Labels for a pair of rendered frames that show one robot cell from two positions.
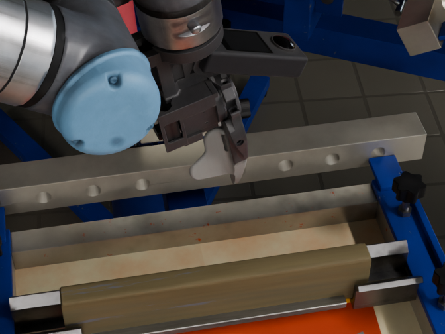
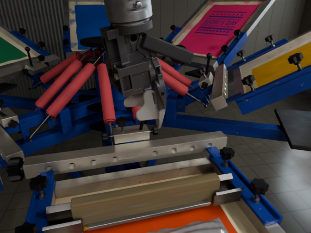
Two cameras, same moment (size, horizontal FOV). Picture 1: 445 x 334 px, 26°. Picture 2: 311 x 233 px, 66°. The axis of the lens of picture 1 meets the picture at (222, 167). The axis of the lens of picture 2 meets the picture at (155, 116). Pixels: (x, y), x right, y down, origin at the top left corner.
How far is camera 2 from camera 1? 0.56 m
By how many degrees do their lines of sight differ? 20
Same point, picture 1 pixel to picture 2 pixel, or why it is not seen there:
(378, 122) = (208, 134)
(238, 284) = (159, 193)
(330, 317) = (202, 211)
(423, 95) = not seen: hidden behind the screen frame
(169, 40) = (123, 14)
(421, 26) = (220, 97)
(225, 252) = not seen: hidden behind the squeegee
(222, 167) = (152, 113)
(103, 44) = not seen: outside the picture
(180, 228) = (131, 176)
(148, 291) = (115, 197)
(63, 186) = (80, 160)
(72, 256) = (83, 191)
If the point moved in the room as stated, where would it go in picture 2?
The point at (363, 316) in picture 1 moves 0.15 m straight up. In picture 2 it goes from (217, 210) to (223, 166)
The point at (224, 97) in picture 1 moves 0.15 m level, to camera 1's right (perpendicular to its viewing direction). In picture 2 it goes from (153, 65) to (236, 64)
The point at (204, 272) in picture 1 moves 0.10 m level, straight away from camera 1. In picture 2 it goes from (143, 187) to (141, 164)
